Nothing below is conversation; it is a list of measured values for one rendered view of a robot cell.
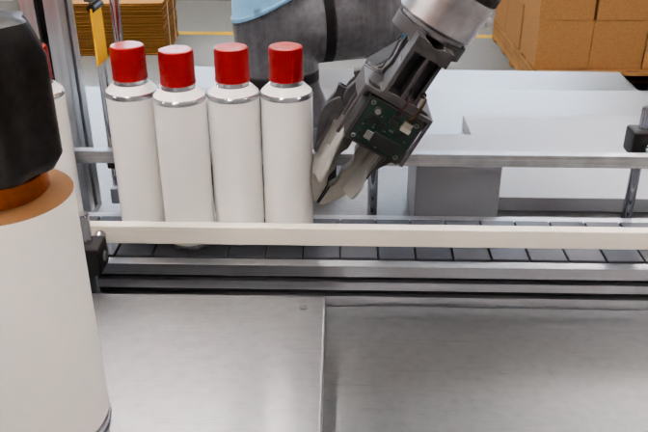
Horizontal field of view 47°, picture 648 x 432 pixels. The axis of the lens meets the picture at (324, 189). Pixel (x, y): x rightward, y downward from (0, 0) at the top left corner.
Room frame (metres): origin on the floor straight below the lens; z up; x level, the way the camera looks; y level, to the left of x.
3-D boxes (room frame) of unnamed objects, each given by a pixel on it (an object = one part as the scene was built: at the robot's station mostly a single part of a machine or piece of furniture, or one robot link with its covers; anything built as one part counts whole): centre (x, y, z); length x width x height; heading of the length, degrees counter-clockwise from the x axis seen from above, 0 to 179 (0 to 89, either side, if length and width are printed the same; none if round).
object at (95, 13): (0.72, 0.22, 1.09); 0.03 x 0.01 x 0.06; 179
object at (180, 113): (0.69, 0.14, 0.98); 0.05 x 0.05 x 0.20
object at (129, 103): (0.71, 0.19, 0.98); 0.05 x 0.05 x 0.20
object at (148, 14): (4.74, 1.29, 0.16); 0.64 x 0.53 x 0.31; 92
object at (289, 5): (1.04, 0.06, 1.03); 0.13 x 0.12 x 0.14; 103
